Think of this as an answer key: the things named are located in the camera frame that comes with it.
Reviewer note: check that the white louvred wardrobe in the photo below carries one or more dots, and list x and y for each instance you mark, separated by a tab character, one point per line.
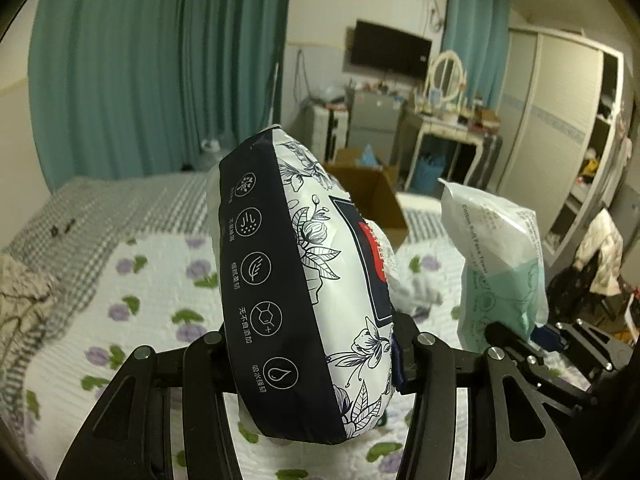
563	110

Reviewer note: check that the open cardboard box on bed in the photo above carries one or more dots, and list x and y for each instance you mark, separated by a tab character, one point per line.
373	191

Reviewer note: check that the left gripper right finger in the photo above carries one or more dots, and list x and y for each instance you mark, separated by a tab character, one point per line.
510	433

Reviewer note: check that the dark checkered suitcase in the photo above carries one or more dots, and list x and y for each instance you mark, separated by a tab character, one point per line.
492	145

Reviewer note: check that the teal cotton towel pack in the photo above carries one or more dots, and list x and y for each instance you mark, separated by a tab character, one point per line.
503	274

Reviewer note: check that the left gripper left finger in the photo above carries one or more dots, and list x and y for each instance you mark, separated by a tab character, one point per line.
127	434

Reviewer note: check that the clear water jug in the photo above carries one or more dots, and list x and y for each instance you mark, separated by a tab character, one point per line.
211	154

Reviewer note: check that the patterned pillow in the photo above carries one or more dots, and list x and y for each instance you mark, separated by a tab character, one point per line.
27	298

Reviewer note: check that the white dressing table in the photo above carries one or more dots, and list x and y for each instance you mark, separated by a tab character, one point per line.
414	128

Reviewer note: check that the white floral quilt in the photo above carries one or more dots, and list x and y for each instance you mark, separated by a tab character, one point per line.
146	295

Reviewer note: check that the cardboard box on floor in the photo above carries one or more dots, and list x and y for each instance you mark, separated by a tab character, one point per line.
366	158

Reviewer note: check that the black glasses on bed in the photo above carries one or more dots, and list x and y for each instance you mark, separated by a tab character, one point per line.
56	231

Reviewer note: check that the white jacket on chair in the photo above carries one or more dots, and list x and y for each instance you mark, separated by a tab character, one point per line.
604	240

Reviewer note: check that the grey mini fridge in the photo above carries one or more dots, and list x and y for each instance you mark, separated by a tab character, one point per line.
373	120

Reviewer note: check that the white sock blue trim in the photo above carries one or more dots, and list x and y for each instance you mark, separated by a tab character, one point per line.
415	296

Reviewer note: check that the floral black-white tissue pack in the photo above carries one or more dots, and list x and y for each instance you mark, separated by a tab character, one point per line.
304	295

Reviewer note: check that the black wall television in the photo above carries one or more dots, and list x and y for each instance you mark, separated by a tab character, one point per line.
390	50

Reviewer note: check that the white suitcase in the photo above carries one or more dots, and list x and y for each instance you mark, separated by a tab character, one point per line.
325	131

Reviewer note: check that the narrow teal curtain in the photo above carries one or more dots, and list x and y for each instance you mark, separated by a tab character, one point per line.
478	31

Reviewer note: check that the white oval vanity mirror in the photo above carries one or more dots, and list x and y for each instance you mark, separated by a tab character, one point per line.
446	80

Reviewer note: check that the blue plastic basket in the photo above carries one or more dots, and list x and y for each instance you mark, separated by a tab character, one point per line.
429	169

